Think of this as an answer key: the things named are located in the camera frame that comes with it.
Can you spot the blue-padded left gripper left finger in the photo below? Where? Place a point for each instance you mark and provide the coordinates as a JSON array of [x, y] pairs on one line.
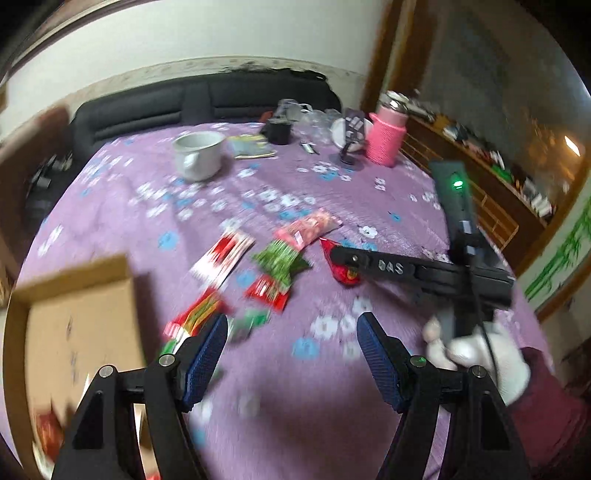
[[198, 357]]

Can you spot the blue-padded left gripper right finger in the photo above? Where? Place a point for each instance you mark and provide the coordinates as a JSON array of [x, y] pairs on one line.
[[387, 358]]

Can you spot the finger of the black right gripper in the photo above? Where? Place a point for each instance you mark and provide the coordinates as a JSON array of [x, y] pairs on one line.
[[379, 266]]

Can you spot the red striped snack packet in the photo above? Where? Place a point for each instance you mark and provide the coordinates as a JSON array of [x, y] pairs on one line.
[[191, 321]]

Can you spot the dark red sausage snack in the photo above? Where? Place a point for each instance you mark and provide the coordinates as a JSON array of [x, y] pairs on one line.
[[343, 275]]

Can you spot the white red snack packet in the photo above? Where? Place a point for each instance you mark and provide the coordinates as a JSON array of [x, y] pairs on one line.
[[216, 264]]

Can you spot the small red candy packet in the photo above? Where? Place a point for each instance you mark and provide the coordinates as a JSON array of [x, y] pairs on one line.
[[267, 290]]

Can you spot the green pea snack packet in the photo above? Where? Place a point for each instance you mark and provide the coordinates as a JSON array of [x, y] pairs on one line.
[[280, 261]]

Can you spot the pink snack packet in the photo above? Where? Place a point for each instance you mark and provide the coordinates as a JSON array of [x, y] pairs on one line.
[[305, 230]]

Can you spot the maroon sleeved right forearm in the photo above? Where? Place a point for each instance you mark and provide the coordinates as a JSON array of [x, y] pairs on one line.
[[553, 425]]

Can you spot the white gloved right hand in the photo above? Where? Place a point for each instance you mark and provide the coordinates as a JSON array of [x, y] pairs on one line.
[[497, 353]]

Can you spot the wooden shelf cabinet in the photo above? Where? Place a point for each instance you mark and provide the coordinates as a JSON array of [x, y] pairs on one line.
[[504, 215]]

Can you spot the purple floral tablecloth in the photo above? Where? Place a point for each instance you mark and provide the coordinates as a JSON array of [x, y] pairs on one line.
[[165, 235]]

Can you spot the cardboard box tray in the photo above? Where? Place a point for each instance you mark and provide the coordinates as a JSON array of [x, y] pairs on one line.
[[60, 329]]

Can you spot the pink sleeved bottle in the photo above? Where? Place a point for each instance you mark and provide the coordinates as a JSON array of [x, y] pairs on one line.
[[389, 129]]

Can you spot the small round mirror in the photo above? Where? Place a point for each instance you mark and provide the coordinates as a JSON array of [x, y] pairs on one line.
[[350, 134]]

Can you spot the clear glass jar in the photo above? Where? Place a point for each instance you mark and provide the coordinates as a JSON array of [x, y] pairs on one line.
[[309, 125]]

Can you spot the white ceramic mug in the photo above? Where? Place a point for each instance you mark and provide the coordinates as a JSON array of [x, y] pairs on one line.
[[198, 155]]

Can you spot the flat colourful packet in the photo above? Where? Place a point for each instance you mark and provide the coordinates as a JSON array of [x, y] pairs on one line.
[[245, 147]]

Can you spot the black small cup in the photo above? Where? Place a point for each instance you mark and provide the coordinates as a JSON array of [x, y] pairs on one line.
[[277, 131]]

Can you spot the brown armchair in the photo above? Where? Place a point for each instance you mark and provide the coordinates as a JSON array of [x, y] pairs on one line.
[[22, 153]]

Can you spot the black leather sofa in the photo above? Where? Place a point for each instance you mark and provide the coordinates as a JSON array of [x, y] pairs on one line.
[[236, 96]]

